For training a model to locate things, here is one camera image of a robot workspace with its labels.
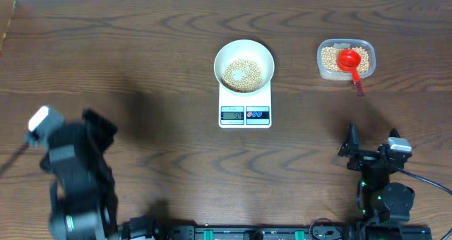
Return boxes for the red measuring scoop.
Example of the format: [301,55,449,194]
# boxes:
[337,49,365,97]

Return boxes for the cream white bowl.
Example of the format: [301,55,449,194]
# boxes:
[213,40,275,92]

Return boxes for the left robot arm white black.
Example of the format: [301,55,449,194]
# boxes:
[28,106,160,239]

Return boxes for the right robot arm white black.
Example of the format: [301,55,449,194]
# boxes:
[338,124,415,224]

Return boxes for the white digital kitchen scale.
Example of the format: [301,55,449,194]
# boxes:
[218,83,272,128]

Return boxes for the soybeans in bowl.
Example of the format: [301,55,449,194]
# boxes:
[221,59,263,93]

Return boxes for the clear plastic container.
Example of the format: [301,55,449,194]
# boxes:
[316,38,376,80]

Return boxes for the pile of soybeans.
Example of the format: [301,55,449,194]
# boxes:
[321,47,370,73]

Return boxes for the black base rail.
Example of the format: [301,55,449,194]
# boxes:
[107,224,433,240]

